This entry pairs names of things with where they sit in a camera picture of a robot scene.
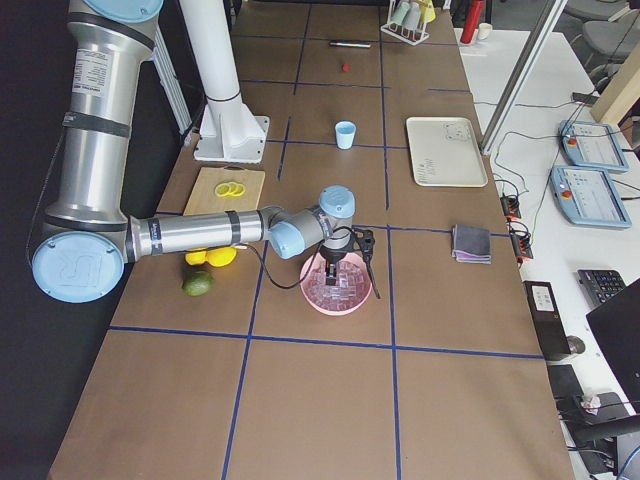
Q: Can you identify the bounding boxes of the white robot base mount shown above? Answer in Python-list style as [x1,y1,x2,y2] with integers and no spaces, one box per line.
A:
[180,0,269,164]

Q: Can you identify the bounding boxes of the grey folded cloth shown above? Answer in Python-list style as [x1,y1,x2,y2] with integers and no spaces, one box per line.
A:
[451,224,492,264]

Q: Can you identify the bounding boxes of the black usb hub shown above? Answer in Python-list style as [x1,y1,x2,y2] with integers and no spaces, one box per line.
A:
[500,195,521,220]

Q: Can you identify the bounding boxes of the yellow lemon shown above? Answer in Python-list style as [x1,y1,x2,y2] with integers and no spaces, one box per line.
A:
[205,247,238,268]
[184,250,207,266]

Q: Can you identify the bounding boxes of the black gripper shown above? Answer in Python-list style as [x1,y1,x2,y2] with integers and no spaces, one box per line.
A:
[321,243,350,286]

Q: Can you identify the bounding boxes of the far teach pendant tablet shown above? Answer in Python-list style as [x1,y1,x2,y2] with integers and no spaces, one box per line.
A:
[559,120,629,173]

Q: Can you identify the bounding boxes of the black box device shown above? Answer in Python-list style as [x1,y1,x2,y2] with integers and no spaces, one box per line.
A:
[523,281,571,361]

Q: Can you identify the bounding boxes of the cream bear serving tray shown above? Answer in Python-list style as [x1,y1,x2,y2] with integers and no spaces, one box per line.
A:
[405,117,488,188]

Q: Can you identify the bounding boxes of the black keyboard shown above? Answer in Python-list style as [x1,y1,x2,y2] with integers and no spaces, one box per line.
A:
[577,269,626,306]

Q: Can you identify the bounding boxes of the aluminium frame post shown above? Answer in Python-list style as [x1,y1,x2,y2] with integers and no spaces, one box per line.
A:
[480,0,567,155]

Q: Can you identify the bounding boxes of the wooden cutting board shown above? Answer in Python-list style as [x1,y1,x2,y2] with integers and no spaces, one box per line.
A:
[183,167,265,216]

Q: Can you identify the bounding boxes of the near teach pendant tablet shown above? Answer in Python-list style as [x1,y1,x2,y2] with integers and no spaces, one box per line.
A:
[551,166,632,229]

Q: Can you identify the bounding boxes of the lemon slices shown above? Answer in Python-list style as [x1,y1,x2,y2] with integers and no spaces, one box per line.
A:
[214,181,246,198]

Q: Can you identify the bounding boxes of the black laptop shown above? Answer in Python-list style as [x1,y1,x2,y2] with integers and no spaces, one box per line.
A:
[586,280,640,401]

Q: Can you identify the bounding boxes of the green avocado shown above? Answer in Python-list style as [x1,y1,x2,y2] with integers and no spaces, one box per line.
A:
[182,270,215,297]

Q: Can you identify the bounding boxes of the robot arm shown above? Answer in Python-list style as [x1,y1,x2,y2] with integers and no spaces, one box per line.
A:
[29,1,356,303]

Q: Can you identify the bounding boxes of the white wire cup rack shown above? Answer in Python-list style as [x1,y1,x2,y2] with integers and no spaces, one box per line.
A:
[380,0,436,46]

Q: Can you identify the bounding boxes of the pink bowl of ice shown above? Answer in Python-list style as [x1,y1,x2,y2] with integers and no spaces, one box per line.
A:
[300,253,372,316]

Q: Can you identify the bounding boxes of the light blue paper cup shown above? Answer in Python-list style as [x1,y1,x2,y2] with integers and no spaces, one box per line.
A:
[334,120,357,150]

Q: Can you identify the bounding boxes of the teach pendant tablet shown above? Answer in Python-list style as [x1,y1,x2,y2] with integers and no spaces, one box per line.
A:
[559,120,629,173]
[551,166,632,229]

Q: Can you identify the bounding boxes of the steel muddler with black tip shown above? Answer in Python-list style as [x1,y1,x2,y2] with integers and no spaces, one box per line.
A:
[328,40,372,49]

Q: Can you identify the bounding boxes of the red bottle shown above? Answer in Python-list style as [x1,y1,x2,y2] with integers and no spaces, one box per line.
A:
[460,0,485,45]

